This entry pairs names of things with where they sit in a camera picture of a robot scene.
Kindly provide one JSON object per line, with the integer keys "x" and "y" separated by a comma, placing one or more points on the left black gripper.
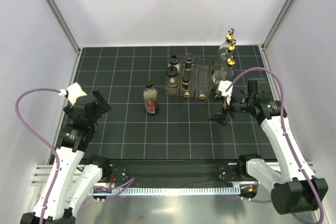
{"x": 102, "y": 107}

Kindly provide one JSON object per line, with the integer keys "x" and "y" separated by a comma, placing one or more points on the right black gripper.
{"x": 219, "y": 118}

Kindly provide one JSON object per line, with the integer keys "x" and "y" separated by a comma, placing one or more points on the tall bottle dark sauce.
{"x": 226, "y": 73}

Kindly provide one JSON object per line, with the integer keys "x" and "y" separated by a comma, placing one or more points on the tall clear liquid bottle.
{"x": 224, "y": 52}

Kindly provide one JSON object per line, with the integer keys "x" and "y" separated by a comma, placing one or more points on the small spice bottle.
{"x": 188, "y": 61}
{"x": 186, "y": 82}

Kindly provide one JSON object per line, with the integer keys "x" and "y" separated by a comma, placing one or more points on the glass jar black lid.
{"x": 172, "y": 78}

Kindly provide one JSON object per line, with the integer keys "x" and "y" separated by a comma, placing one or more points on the short bottle brown sauce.
{"x": 228, "y": 39}

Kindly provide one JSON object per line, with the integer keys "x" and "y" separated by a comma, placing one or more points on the white powder shaker jar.
{"x": 174, "y": 60}

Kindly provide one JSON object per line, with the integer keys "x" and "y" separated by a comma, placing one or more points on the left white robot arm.
{"x": 62, "y": 196}

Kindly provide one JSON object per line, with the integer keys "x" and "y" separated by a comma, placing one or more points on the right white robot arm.
{"x": 294, "y": 188}

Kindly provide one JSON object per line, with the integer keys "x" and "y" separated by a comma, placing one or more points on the clear acrylic organizer rack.
{"x": 201, "y": 83}

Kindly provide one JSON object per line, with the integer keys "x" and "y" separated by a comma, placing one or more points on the red label soy bottle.
{"x": 150, "y": 95}

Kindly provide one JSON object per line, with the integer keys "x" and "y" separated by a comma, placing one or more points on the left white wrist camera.
{"x": 72, "y": 93}

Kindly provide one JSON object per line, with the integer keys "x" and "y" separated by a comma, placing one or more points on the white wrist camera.
{"x": 225, "y": 89}
{"x": 72, "y": 93}

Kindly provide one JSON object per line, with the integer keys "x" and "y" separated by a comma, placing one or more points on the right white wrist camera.
{"x": 225, "y": 89}

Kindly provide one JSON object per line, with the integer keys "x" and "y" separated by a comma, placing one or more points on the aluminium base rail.
{"x": 203, "y": 173}

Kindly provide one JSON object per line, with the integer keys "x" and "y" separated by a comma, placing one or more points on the white slotted cable duct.
{"x": 132, "y": 191}

